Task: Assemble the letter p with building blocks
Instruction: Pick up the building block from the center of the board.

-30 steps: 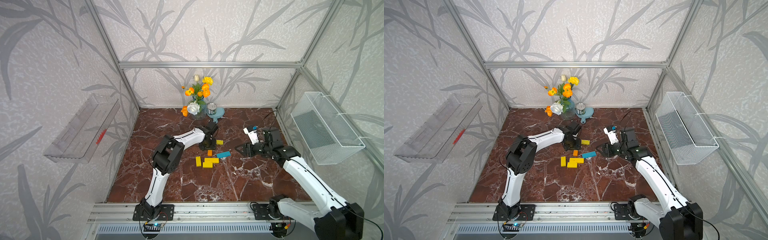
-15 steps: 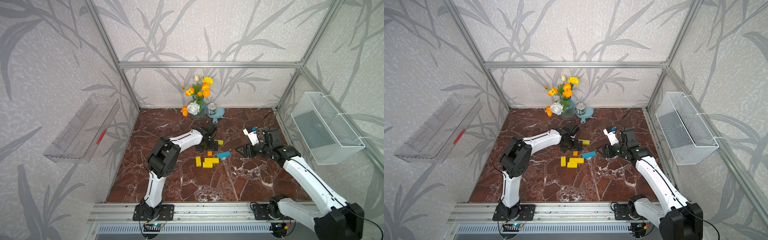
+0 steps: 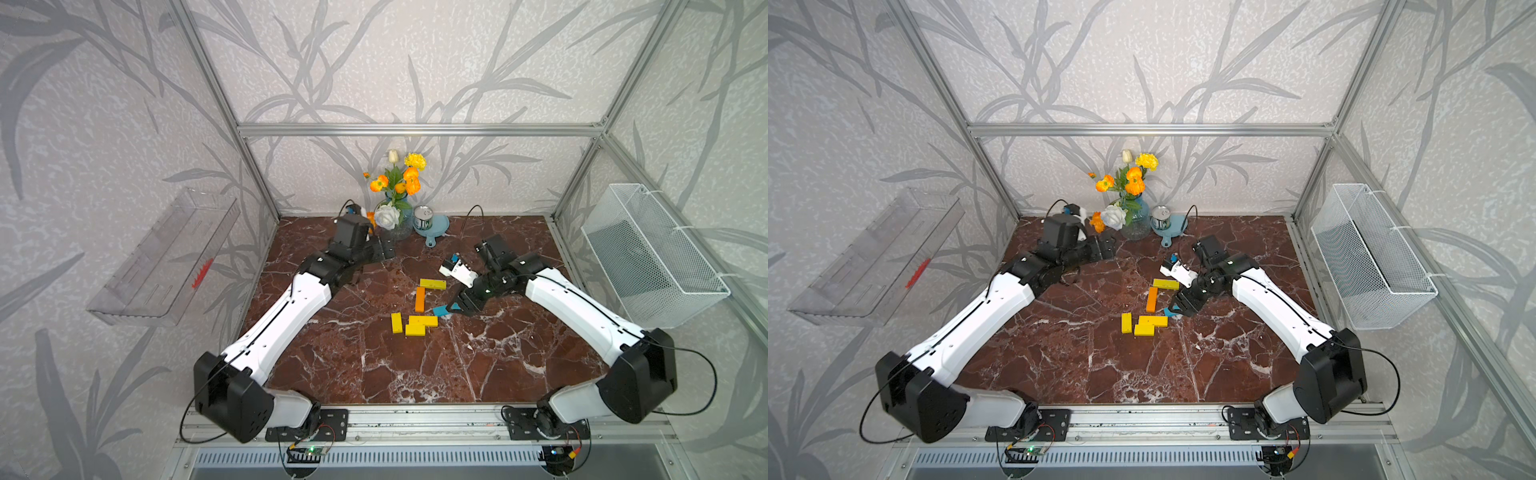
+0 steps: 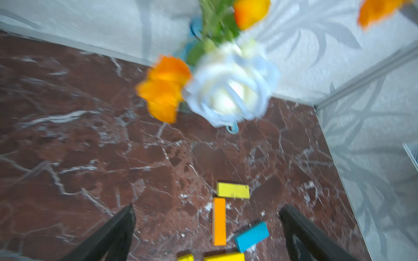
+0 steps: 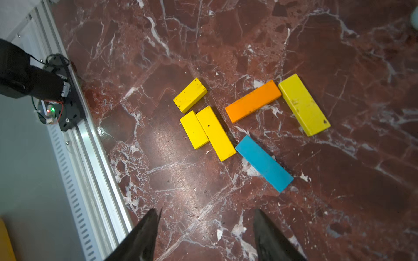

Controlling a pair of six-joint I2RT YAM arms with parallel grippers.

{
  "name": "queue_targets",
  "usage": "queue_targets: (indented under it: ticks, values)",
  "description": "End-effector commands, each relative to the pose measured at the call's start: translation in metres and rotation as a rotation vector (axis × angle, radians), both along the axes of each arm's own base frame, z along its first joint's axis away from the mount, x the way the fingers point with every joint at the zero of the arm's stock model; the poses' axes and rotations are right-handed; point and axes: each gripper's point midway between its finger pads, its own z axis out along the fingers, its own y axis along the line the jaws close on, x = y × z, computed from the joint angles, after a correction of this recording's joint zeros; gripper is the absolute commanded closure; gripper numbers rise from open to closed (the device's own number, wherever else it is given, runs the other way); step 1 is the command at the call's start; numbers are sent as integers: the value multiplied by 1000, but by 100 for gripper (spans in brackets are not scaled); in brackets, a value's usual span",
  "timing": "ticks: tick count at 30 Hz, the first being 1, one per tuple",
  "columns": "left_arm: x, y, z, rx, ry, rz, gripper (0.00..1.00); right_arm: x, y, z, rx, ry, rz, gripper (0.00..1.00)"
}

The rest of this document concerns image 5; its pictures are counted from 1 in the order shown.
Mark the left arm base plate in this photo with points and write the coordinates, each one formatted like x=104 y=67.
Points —
x=73 y=111

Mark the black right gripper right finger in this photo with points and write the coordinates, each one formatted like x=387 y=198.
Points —
x=271 y=244

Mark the left controller circuit board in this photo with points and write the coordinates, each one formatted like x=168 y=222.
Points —
x=49 y=112

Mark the teal wooden block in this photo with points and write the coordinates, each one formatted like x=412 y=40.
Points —
x=264 y=164

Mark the large yellow-green wooden block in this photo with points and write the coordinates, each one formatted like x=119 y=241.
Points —
x=303 y=106

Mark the small yellow wooden block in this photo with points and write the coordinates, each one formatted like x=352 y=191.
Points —
x=191 y=94

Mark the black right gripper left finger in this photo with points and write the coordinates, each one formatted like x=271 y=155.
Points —
x=139 y=244

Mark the aluminium front rail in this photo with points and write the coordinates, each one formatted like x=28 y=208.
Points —
x=95 y=199

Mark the long yellow wooden block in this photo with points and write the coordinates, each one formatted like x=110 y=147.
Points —
x=216 y=134

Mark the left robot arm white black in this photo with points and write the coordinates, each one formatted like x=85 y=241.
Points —
x=19 y=78

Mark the short yellow wooden block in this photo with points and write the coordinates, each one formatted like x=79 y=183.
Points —
x=194 y=130

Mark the orange wooden block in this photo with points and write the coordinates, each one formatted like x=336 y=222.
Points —
x=253 y=101

